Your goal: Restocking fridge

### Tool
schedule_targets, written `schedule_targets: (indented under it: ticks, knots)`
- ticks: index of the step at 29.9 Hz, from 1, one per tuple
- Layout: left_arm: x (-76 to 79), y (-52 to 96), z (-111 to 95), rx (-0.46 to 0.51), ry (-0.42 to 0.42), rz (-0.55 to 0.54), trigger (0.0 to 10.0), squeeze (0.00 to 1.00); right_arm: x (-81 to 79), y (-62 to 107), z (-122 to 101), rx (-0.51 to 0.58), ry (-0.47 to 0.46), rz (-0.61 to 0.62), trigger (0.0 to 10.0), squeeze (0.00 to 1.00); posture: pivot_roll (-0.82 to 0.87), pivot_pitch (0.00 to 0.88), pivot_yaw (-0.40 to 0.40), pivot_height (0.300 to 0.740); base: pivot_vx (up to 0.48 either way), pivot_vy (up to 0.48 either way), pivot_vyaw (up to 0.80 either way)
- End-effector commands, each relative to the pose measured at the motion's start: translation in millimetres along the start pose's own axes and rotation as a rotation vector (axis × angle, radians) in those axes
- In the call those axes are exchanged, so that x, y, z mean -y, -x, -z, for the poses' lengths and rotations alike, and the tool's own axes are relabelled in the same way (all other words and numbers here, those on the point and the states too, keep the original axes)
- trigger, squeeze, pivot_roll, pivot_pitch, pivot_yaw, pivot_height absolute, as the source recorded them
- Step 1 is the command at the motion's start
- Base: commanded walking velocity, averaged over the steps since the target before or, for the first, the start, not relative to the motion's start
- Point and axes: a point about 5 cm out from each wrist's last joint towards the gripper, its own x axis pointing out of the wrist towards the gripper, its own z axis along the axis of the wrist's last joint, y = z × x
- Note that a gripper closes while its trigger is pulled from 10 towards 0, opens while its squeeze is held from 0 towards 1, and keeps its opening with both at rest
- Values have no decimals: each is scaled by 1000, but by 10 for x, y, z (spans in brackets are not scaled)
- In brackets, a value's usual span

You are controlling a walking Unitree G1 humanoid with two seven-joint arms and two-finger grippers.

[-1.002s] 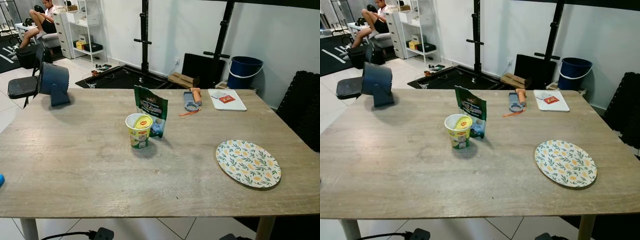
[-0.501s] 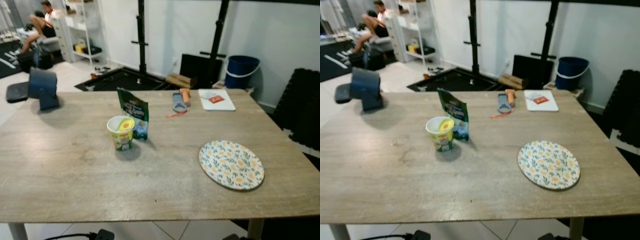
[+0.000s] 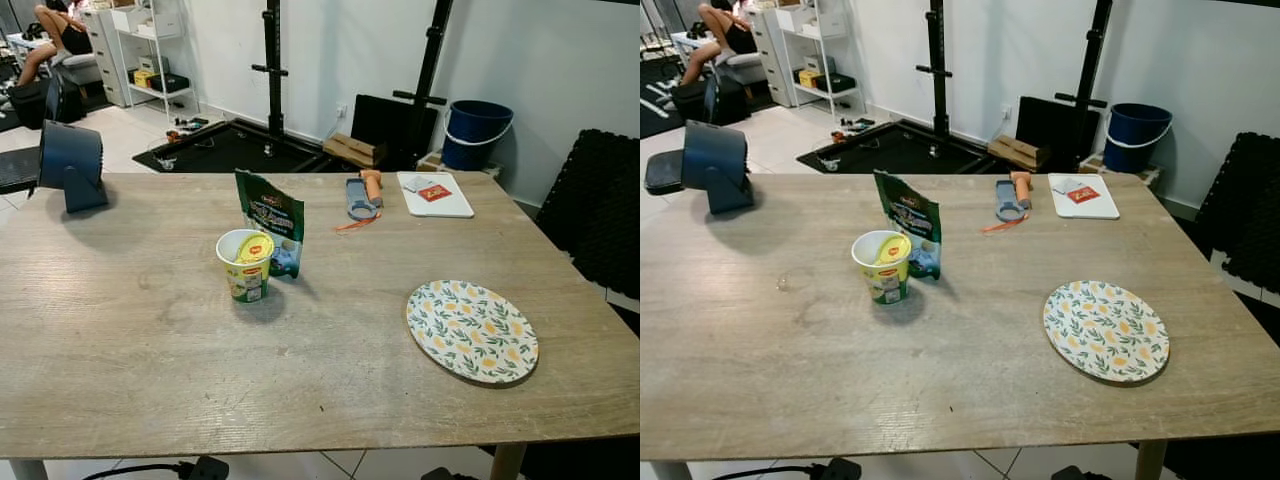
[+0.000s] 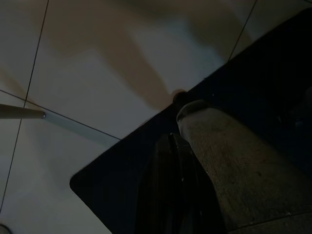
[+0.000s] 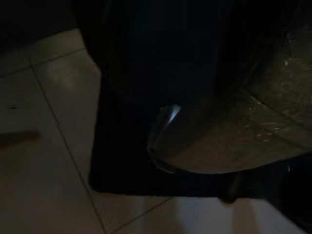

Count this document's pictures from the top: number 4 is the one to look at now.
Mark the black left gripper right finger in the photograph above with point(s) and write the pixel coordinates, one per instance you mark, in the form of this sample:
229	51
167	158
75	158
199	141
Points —
192	207

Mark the robot left leg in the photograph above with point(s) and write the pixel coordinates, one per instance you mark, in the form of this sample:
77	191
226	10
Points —
231	158

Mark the light wooden table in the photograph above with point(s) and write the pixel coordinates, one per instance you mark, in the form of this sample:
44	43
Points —
19	111

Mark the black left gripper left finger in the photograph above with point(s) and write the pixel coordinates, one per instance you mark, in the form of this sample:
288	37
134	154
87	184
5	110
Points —
161	195

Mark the black floor mat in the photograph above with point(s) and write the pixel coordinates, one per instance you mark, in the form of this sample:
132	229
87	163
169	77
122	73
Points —
117	170

